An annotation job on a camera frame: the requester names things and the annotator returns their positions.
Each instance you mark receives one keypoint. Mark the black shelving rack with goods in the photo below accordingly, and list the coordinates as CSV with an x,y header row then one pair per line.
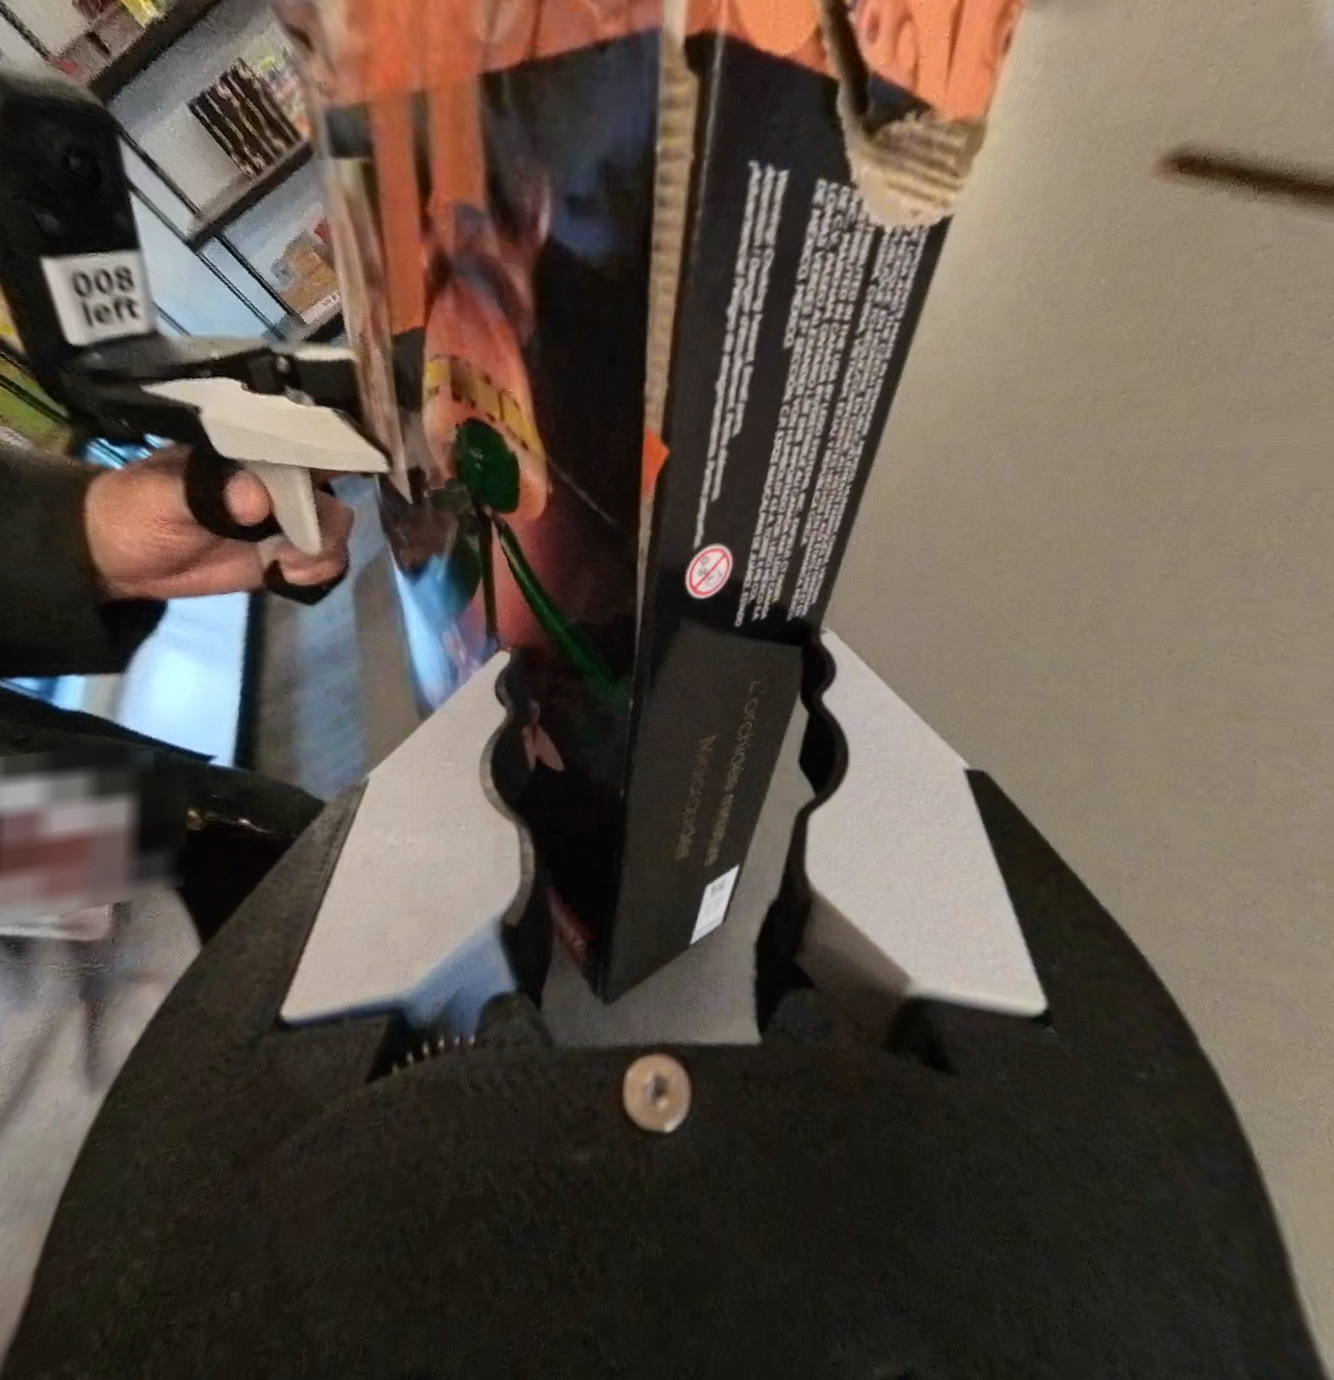
x,y
247,108

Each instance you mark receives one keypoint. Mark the person's left hand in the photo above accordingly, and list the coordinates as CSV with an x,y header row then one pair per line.
x,y
150,540

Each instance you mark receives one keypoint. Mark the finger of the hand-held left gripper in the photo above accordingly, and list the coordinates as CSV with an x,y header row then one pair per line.
x,y
322,378
267,426

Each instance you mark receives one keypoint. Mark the black flower-print cardboard box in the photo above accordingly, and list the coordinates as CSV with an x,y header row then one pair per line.
x,y
732,431

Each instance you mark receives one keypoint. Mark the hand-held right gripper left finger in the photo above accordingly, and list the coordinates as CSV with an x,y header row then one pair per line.
x,y
409,884

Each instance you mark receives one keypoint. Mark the person's white shirt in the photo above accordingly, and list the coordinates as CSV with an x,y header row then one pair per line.
x,y
41,1078

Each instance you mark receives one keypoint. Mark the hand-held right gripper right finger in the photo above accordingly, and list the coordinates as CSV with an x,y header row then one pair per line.
x,y
916,884

